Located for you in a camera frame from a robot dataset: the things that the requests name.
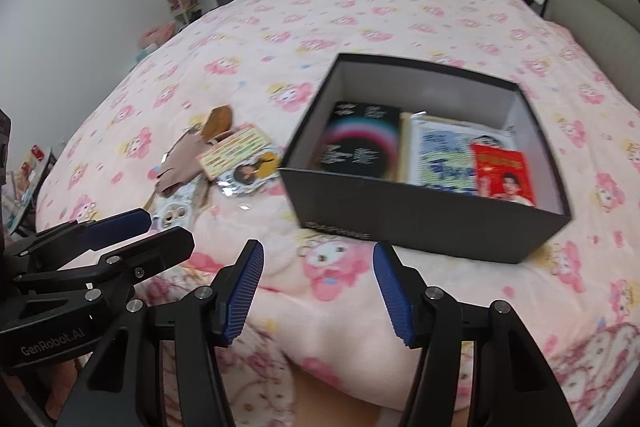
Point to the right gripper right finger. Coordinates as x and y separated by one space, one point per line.
512 383

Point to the red envelope with man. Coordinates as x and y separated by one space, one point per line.
502 174

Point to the pink cartoon blanket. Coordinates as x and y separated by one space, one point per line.
318 305

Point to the clear phone case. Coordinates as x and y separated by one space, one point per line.
181 207

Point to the silver bagged diamond painting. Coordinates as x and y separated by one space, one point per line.
436 152

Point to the grey upholstered headboard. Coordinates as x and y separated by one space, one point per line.
608 30

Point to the black cardboard box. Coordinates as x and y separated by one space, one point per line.
453 224

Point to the black screen protector box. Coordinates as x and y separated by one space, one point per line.
360 139

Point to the colourful printed card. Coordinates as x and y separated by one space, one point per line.
230 152

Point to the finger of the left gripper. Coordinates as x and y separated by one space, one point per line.
109 273
73 238

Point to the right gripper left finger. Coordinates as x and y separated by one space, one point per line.
122 383

